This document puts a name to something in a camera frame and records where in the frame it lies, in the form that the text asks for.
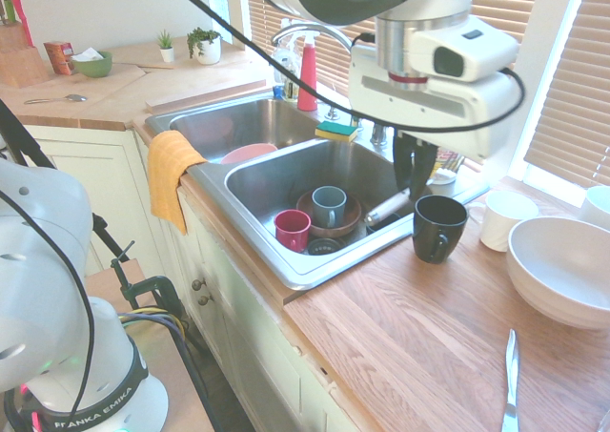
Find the chrome soap pump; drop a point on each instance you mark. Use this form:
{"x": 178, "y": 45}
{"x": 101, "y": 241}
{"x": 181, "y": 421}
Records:
{"x": 379, "y": 136}

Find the orange dish cloth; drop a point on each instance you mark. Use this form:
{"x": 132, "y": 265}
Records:
{"x": 167, "y": 174}

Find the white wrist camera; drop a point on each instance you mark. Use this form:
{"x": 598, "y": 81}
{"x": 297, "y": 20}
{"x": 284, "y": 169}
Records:
{"x": 476, "y": 55}

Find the trailing potted plant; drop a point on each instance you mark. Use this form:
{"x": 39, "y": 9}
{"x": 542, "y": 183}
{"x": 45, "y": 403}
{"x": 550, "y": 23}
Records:
{"x": 207, "y": 53}

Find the red spray bottle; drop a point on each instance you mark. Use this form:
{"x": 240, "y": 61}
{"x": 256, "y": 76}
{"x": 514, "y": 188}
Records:
{"x": 307, "y": 69}

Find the black ceramic mug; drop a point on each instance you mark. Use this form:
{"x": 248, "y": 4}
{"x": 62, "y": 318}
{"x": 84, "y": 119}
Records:
{"x": 438, "y": 232}

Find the green bowl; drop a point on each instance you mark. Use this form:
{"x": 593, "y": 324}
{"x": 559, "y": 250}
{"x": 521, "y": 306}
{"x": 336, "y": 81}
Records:
{"x": 95, "y": 67}

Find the metal table knife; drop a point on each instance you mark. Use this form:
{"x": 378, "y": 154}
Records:
{"x": 511, "y": 379}

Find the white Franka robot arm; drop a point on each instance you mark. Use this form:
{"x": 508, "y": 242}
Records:
{"x": 47, "y": 222}

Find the beige window blind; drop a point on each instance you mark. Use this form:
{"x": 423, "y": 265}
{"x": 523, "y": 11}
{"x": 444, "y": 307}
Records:
{"x": 576, "y": 117}
{"x": 500, "y": 3}

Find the grey mug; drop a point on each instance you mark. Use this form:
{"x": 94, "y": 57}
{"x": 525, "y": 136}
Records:
{"x": 329, "y": 208}

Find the red mug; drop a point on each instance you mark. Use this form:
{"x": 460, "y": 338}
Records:
{"x": 290, "y": 229}

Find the white ceramic cup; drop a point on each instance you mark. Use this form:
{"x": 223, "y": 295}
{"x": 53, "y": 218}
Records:
{"x": 505, "y": 222}

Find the green and black clamp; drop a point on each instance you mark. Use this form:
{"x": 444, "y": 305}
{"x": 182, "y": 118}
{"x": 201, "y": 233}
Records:
{"x": 157, "y": 289}

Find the stainless steel double sink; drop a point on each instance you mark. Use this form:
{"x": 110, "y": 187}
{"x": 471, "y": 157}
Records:
{"x": 267, "y": 179}

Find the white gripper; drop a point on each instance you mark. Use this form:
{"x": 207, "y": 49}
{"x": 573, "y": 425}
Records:
{"x": 429, "y": 112}

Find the green and yellow sponge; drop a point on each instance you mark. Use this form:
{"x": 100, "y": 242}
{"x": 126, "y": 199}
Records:
{"x": 336, "y": 130}

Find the wooden robot mounting table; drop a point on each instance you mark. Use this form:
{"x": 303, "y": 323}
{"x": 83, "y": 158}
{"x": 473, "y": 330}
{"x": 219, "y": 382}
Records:
{"x": 102, "y": 284}

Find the small white bowl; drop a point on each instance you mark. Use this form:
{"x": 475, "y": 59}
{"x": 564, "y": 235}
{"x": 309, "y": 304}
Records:
{"x": 598, "y": 205}

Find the chrome sink knob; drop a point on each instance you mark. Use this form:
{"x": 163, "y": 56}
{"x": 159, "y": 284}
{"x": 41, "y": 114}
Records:
{"x": 332, "y": 114}

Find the orange cardboard box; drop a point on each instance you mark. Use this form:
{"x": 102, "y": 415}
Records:
{"x": 57, "y": 60}

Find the wooden knife block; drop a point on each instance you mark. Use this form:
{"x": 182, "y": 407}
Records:
{"x": 19, "y": 60}

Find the pink plastic bowl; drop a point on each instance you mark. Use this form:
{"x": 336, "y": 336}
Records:
{"x": 248, "y": 153}

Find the small spiky potted plant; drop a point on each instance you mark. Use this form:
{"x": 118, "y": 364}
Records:
{"x": 167, "y": 53}

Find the blue plastic container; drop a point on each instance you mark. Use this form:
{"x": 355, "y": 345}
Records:
{"x": 277, "y": 91}

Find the cream kitchen cabinet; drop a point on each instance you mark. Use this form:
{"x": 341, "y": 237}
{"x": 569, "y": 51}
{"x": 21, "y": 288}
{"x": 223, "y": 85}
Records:
{"x": 119, "y": 189}

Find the metal spoon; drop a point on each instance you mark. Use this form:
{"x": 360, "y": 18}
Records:
{"x": 76, "y": 97}

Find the white crumpled paper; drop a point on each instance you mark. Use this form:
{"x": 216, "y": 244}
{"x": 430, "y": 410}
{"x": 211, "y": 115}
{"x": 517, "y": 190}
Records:
{"x": 86, "y": 55}

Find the brown wooden bowl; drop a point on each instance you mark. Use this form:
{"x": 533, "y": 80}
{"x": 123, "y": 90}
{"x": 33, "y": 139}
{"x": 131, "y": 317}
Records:
{"x": 353, "y": 212}

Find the clear hand soap bottle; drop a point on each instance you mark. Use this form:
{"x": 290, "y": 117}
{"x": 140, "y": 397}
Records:
{"x": 288, "y": 88}

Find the round brass cabinet knob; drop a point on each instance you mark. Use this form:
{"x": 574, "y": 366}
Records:
{"x": 205, "y": 300}
{"x": 197, "y": 284}

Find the black tripod stand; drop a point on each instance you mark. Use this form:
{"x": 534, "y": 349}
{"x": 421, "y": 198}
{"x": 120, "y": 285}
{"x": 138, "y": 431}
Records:
{"x": 28, "y": 141}

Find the metal drain strainer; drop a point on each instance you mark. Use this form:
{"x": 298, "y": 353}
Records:
{"x": 326, "y": 247}

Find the chrome kitchen faucet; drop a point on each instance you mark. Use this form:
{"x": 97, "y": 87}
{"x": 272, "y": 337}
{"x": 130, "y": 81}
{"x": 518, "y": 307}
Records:
{"x": 310, "y": 27}

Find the large white bowl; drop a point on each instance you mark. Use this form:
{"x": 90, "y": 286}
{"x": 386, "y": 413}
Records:
{"x": 557, "y": 270}

